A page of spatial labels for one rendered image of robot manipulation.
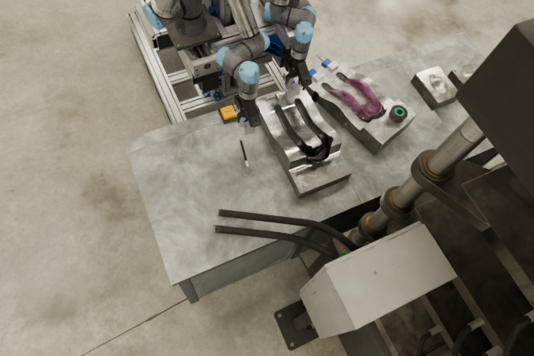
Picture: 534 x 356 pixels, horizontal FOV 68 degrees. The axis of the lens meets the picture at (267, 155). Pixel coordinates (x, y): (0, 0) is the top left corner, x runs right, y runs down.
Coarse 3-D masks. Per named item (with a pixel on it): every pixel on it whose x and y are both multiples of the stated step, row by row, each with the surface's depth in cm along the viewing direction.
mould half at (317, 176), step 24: (288, 96) 191; (264, 120) 185; (288, 120) 186; (312, 120) 187; (288, 144) 175; (312, 144) 175; (336, 144) 176; (288, 168) 175; (312, 168) 178; (336, 168) 179; (312, 192) 178
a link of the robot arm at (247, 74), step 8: (240, 64) 147; (248, 64) 145; (256, 64) 145; (240, 72) 144; (248, 72) 143; (256, 72) 144; (240, 80) 148; (248, 80) 145; (256, 80) 147; (240, 88) 152; (248, 88) 149; (256, 88) 151
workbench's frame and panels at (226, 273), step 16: (480, 160) 232; (352, 208) 179; (368, 208) 212; (336, 224) 212; (352, 224) 233; (320, 240) 233; (240, 256) 164; (256, 256) 193; (272, 256) 211; (288, 256) 232; (208, 272) 178; (224, 272) 193; (240, 272) 211; (256, 272) 232; (192, 288) 190; (208, 288) 213
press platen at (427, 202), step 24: (408, 216) 125; (432, 216) 125; (456, 216) 126; (456, 240) 122; (480, 240) 123; (456, 264) 119; (480, 264) 119; (480, 288) 116; (504, 288) 116; (480, 312) 113; (504, 312) 113; (504, 336) 110; (528, 336) 111
